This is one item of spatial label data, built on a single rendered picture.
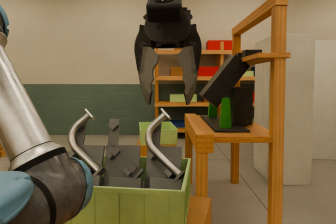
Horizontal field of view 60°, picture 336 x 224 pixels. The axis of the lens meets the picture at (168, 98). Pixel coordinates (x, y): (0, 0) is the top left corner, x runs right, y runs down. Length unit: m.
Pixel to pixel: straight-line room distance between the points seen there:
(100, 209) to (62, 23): 6.80
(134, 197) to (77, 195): 0.45
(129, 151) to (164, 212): 0.37
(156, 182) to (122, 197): 0.21
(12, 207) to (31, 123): 0.19
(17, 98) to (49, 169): 0.16
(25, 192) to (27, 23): 7.56
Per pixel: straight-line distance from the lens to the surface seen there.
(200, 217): 1.23
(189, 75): 0.45
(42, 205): 0.54
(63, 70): 7.55
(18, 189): 0.50
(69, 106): 7.52
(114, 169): 1.30
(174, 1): 0.39
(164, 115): 1.26
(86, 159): 1.30
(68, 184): 0.59
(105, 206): 1.08
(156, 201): 1.03
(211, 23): 7.33
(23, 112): 0.64
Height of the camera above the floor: 1.32
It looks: 3 degrees down
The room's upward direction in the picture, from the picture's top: straight up
